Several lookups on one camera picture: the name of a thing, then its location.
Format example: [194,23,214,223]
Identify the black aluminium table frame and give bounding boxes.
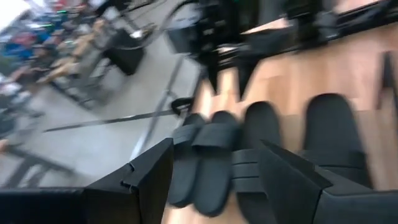
[335,0,398,32]

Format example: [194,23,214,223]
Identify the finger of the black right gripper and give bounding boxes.
[235,55,265,101]
[205,55,225,95]

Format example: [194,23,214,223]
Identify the wooden workbench with metal legs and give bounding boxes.
[9,18,108,106]

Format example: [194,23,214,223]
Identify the black rubber slide sandal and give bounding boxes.
[231,101,282,224]
[167,112,206,208]
[191,110,242,218]
[298,92,376,190]

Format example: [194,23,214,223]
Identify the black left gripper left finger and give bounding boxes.
[83,138,175,224]

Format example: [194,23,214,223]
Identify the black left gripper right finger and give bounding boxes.
[259,139,334,224]

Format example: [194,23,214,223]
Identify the black cube cabinet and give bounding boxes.
[102,28,146,77]

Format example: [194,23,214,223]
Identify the black clamp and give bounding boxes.
[170,96,196,116]

